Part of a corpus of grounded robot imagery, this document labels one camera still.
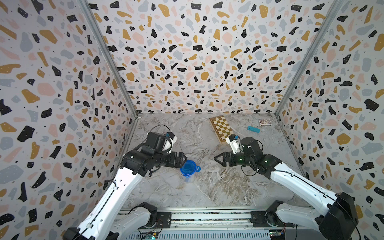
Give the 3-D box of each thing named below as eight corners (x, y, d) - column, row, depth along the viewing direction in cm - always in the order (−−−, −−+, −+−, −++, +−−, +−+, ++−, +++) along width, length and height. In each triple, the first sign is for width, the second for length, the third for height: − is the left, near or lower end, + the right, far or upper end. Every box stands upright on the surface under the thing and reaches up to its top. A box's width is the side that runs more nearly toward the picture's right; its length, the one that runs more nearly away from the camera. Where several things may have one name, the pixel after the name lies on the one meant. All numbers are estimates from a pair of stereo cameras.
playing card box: (260, 126, 118) (261, 124, 116) (258, 120, 121) (259, 119, 120) (271, 126, 118) (272, 124, 116) (269, 120, 121) (270, 119, 120)
